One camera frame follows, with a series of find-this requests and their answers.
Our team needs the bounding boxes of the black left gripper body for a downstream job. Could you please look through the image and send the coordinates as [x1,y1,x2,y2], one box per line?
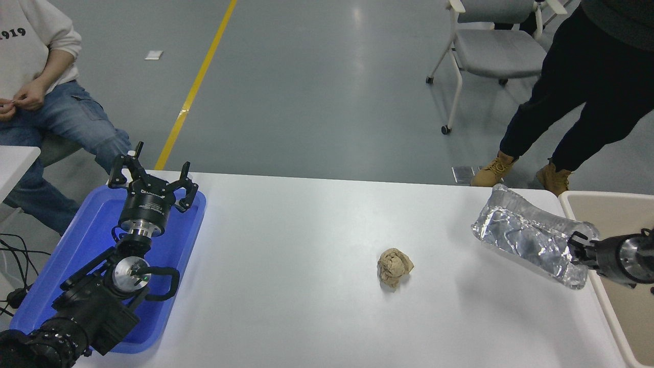
[119,181,177,228]

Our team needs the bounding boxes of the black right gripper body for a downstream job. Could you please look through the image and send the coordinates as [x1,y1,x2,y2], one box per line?
[594,236,627,281]

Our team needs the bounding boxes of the silver foil tray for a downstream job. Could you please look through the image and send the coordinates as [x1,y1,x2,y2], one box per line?
[471,184,601,290]

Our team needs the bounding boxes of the metal floor plate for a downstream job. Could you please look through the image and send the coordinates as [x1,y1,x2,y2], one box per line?
[452,166,483,185]

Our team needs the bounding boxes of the seated person's left hand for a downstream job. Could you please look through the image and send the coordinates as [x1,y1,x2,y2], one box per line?
[13,78,50,112]

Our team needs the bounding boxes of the large pale bin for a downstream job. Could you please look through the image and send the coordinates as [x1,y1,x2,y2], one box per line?
[558,192,654,368]

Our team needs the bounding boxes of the blue plastic tray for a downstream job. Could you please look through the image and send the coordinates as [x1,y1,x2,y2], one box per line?
[9,184,207,354]

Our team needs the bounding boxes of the white side table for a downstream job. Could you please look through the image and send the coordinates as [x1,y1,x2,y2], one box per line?
[0,145,41,202]

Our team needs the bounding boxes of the seated person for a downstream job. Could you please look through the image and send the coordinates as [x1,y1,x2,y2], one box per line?
[0,0,133,237]

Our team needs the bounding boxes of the standing person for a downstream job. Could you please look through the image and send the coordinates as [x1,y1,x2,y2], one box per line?
[470,0,654,197]

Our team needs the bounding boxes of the crumpled tan paper ball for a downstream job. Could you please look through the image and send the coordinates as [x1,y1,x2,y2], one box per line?
[377,248,414,288]

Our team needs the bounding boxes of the grey office chair on wheels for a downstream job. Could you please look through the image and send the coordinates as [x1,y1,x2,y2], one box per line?
[426,0,570,135]

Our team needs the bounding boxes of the black cables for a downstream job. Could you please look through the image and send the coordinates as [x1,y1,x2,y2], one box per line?
[0,234,52,317]

